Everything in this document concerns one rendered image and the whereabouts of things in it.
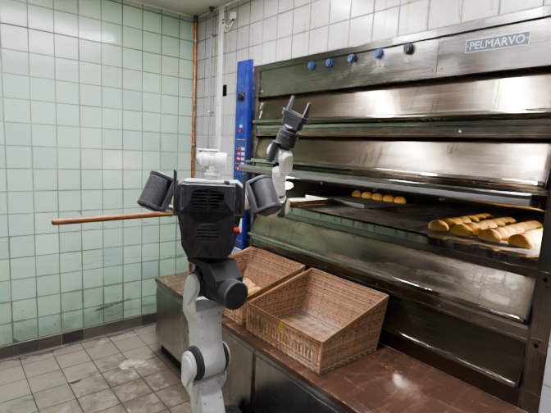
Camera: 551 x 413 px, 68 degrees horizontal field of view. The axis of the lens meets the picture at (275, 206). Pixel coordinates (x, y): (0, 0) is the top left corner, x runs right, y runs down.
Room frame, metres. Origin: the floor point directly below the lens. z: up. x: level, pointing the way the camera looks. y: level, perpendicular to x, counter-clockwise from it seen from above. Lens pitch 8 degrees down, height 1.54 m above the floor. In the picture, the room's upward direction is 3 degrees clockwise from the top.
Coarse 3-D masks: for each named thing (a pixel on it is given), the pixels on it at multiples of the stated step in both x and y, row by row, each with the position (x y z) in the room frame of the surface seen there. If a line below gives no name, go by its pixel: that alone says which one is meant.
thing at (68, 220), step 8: (312, 200) 2.75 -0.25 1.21; (320, 200) 2.79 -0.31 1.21; (80, 216) 1.78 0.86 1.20; (88, 216) 1.80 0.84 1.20; (96, 216) 1.82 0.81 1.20; (104, 216) 1.84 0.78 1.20; (112, 216) 1.86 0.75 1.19; (120, 216) 1.89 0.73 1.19; (128, 216) 1.91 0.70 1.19; (136, 216) 1.94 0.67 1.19; (144, 216) 1.96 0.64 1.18; (152, 216) 1.99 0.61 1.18; (160, 216) 2.02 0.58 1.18; (56, 224) 1.71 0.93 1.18; (64, 224) 1.73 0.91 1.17
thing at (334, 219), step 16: (304, 208) 2.55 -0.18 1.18; (352, 224) 2.18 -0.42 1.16; (368, 224) 2.10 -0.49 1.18; (416, 240) 1.88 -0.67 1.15; (432, 240) 1.82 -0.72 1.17; (448, 240) 1.77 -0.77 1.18; (480, 256) 1.65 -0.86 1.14; (496, 256) 1.61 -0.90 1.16; (512, 256) 1.56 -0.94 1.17; (528, 256) 1.53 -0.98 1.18
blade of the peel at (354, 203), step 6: (306, 198) 3.09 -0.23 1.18; (312, 198) 3.04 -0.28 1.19; (318, 198) 2.99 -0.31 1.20; (324, 198) 2.95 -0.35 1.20; (336, 198) 3.16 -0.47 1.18; (342, 198) 3.18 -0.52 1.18; (348, 198) 3.20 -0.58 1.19; (342, 204) 2.82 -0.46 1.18; (348, 204) 2.78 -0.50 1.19; (354, 204) 2.74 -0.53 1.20; (360, 204) 2.70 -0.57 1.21; (366, 204) 2.89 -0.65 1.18; (372, 204) 2.91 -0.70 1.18; (378, 204) 2.92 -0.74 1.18; (384, 204) 2.93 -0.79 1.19
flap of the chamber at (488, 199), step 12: (240, 168) 2.76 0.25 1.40; (312, 180) 2.35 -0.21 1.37; (324, 180) 2.15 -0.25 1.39; (336, 180) 2.09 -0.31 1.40; (348, 180) 2.03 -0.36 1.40; (396, 192) 2.02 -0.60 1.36; (408, 192) 1.79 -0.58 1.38; (420, 192) 1.72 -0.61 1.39; (432, 192) 1.68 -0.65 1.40; (444, 192) 1.64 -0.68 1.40; (456, 192) 1.61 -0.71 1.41; (492, 204) 1.66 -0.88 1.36; (504, 204) 1.50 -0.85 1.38; (516, 204) 1.43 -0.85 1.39; (528, 204) 1.40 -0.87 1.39; (540, 204) 1.47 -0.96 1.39
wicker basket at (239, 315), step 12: (240, 252) 2.75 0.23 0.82; (252, 252) 2.79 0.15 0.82; (264, 252) 2.69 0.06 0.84; (240, 264) 2.76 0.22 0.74; (252, 264) 2.75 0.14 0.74; (264, 264) 2.67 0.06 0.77; (288, 264) 2.51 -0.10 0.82; (300, 264) 2.43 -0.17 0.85; (252, 276) 2.71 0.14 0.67; (264, 276) 2.63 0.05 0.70; (276, 276) 2.55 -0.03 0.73; (288, 276) 2.32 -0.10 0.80; (264, 288) 2.20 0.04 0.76; (288, 300) 2.33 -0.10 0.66; (228, 312) 2.20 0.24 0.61; (240, 312) 2.12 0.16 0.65; (240, 324) 2.11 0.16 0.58
